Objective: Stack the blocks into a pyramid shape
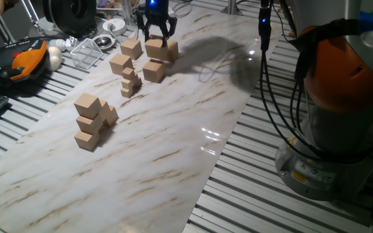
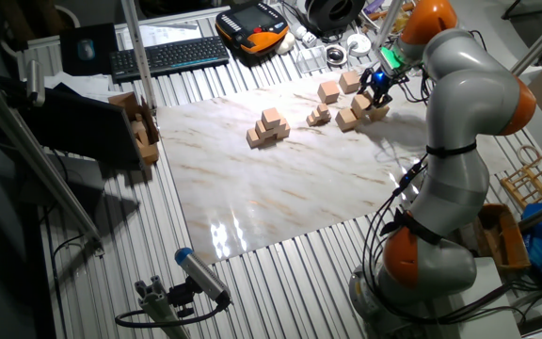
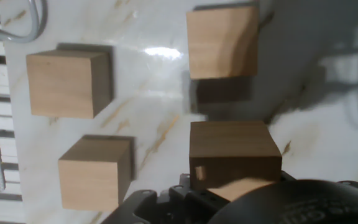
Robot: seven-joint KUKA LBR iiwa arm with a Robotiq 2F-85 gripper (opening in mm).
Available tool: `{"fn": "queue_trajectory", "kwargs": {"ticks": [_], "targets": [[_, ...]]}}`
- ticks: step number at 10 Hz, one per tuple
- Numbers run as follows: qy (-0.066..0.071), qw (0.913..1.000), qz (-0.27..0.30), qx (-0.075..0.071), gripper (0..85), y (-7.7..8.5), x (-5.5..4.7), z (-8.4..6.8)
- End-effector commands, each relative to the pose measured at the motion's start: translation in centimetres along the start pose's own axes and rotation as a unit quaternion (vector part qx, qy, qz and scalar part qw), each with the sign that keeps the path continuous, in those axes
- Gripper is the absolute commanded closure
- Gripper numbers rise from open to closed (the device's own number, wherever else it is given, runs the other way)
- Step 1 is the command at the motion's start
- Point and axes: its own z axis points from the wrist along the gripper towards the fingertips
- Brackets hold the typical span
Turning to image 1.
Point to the aluminium frame post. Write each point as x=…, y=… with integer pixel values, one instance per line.
x=127, y=11
x=232, y=7

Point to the round white power socket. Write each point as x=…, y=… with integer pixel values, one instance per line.
x=115, y=26

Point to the thin metal stand leg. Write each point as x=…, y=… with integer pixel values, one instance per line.
x=29, y=11

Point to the metal bowl with white rim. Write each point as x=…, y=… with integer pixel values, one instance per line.
x=104, y=42

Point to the small wooden cube block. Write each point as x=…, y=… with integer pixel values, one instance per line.
x=138, y=82
x=128, y=73
x=127, y=84
x=136, y=78
x=126, y=93

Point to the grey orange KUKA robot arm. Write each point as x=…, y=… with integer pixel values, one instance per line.
x=342, y=71

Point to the white power adapter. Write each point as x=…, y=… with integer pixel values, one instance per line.
x=58, y=43

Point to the marble pattern table mat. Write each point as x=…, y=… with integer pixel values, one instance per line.
x=141, y=161

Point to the white egg shaped object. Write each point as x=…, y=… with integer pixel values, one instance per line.
x=54, y=58

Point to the medium wooden cube block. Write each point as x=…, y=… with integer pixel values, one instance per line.
x=87, y=106
x=88, y=125
x=112, y=116
x=105, y=110
x=86, y=140

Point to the black orange teach pendant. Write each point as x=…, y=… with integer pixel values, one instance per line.
x=15, y=63

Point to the black filament spool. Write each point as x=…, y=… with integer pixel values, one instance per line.
x=70, y=16

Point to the large wooden cube block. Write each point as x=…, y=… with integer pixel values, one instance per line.
x=119, y=63
x=131, y=49
x=155, y=50
x=153, y=71
x=173, y=51

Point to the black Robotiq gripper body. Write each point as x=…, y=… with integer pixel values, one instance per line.
x=156, y=11

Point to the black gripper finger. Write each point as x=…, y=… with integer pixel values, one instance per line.
x=145, y=29
x=170, y=27

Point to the clear gridded plastic box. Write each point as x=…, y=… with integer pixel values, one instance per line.
x=86, y=53

